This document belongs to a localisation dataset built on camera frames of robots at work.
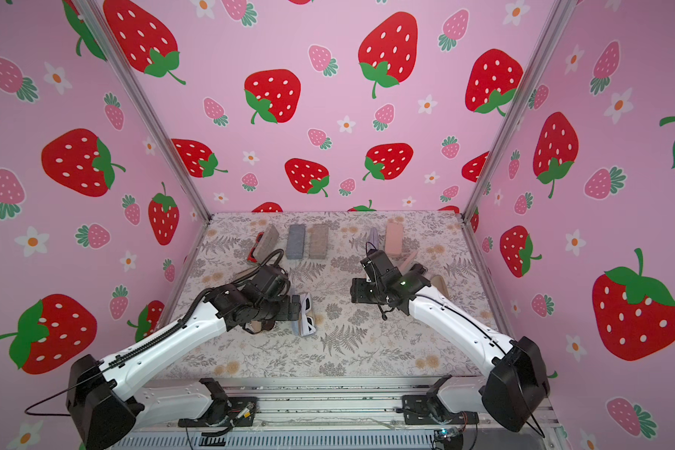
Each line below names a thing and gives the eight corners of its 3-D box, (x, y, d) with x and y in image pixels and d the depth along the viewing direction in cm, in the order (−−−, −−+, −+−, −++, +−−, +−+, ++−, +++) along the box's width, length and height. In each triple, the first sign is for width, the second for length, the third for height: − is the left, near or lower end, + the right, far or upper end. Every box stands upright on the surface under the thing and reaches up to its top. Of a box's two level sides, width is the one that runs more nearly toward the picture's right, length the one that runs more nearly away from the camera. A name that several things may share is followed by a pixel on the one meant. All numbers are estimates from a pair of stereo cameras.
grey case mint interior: (305, 259, 109) (304, 254, 107) (309, 229, 120) (308, 224, 117) (326, 259, 109) (325, 254, 107) (328, 229, 120) (327, 224, 117)
